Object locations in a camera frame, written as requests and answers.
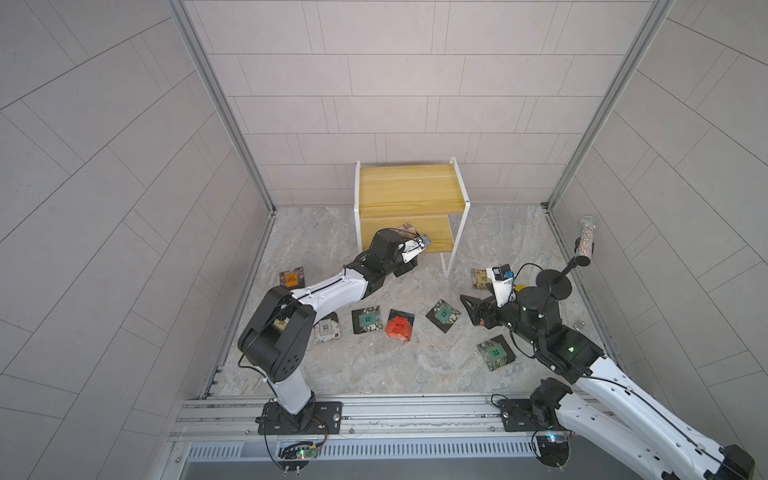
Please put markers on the yellow label tea bag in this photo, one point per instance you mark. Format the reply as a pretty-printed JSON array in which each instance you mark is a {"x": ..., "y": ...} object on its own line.
[{"x": 480, "y": 279}]

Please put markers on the circuit board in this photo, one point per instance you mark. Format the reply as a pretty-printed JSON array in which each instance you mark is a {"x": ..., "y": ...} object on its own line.
[
  {"x": 295, "y": 457},
  {"x": 552, "y": 450}
]

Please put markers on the dark green tea bag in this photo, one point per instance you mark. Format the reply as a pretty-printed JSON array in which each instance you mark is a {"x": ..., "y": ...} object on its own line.
[{"x": 496, "y": 352}]

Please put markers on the left circuit board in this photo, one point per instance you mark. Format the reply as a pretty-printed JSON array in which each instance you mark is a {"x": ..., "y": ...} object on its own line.
[{"x": 295, "y": 457}]

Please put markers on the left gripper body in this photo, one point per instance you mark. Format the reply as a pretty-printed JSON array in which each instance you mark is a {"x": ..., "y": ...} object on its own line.
[{"x": 394, "y": 264}]

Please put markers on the green label tea bag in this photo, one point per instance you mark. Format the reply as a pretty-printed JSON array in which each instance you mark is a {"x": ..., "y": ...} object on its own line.
[{"x": 443, "y": 315}]

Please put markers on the floral tea bag shelf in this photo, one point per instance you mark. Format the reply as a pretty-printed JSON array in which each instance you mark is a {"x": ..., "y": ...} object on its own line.
[{"x": 408, "y": 230}]

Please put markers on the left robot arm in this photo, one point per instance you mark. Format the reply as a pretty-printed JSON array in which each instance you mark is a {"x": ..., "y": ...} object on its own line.
[{"x": 275, "y": 340}]

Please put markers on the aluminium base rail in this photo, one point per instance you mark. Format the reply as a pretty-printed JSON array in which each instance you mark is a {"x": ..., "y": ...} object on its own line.
[{"x": 372, "y": 428}]

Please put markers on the white label tea bag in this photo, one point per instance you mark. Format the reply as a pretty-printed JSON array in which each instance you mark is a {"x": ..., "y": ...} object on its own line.
[{"x": 327, "y": 328}]

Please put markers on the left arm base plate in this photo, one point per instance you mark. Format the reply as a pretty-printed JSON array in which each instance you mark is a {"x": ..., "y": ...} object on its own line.
[{"x": 316, "y": 418}]

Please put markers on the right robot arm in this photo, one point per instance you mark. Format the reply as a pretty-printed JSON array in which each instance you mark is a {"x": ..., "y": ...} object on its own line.
[{"x": 591, "y": 396}]

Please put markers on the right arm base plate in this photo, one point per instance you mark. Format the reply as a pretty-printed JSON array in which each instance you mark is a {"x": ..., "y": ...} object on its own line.
[{"x": 525, "y": 415}]

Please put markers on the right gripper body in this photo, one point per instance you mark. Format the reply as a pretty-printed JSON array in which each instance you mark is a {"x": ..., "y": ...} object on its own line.
[{"x": 510, "y": 317}]

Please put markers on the wooden two-tier shelf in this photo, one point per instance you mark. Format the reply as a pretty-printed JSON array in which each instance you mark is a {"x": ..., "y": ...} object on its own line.
[{"x": 431, "y": 197}]

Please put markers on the right circuit board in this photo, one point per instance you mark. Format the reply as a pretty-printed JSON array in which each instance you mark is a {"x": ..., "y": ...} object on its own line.
[{"x": 552, "y": 450}]

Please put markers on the red tea bag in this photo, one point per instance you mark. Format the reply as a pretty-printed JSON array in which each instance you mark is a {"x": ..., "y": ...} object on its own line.
[{"x": 400, "y": 325}]

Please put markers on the black green tea bag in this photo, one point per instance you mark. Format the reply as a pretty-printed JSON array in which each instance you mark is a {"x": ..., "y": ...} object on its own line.
[{"x": 366, "y": 320}]

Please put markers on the orange tea bag shelf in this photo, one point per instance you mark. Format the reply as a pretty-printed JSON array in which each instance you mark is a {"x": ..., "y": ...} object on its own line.
[{"x": 292, "y": 279}]

